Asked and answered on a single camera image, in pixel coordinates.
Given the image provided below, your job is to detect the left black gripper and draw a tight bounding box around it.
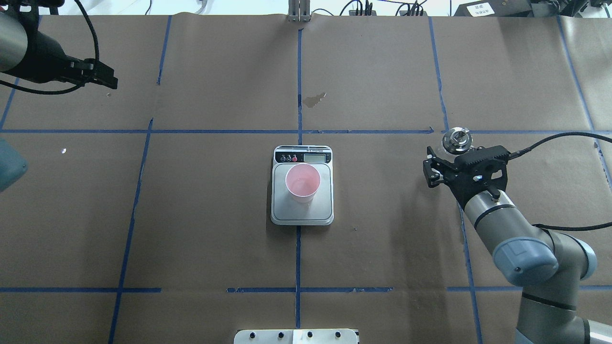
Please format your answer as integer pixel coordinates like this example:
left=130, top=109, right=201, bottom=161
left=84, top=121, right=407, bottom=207
left=14, top=29, right=118, bottom=90

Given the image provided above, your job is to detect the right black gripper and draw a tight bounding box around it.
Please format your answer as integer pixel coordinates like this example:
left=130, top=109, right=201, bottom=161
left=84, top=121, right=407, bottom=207
left=423, top=145, right=509, bottom=205

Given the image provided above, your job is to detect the glass sauce bottle steel cap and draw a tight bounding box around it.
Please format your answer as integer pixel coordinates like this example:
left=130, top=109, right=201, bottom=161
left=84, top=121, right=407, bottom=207
left=441, top=127, right=473, bottom=155

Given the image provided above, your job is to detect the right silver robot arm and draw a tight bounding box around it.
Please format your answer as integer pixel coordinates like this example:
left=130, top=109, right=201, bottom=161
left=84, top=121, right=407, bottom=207
left=423, top=146, right=611, bottom=344

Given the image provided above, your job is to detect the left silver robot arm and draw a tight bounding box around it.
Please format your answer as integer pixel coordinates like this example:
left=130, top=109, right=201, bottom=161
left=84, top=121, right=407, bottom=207
left=0, top=0, right=118, bottom=96

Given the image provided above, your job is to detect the white digital kitchen scale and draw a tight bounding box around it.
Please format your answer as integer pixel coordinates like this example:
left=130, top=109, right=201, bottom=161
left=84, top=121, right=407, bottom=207
left=271, top=145, right=335, bottom=226

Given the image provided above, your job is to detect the brown paper table cover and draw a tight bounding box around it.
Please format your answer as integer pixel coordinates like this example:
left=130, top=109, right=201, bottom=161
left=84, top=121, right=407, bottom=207
left=1, top=13, right=611, bottom=344

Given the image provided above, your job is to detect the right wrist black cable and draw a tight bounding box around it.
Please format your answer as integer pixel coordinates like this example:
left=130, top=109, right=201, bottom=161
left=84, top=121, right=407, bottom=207
left=507, top=132, right=612, bottom=232

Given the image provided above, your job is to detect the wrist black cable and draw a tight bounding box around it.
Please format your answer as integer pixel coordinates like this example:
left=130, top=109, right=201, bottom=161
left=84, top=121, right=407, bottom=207
left=0, top=0, right=101, bottom=95
left=507, top=132, right=612, bottom=232

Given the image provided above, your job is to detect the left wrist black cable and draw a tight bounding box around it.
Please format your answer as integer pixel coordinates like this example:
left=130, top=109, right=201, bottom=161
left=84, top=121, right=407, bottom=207
left=0, top=0, right=101, bottom=95

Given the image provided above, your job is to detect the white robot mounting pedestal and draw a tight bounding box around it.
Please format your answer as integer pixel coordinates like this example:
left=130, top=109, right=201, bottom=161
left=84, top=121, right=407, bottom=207
left=233, top=328, right=361, bottom=344

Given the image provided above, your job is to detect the aluminium frame post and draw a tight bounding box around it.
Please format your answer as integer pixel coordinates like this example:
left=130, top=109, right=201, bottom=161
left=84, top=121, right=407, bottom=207
left=287, top=0, right=312, bottom=22

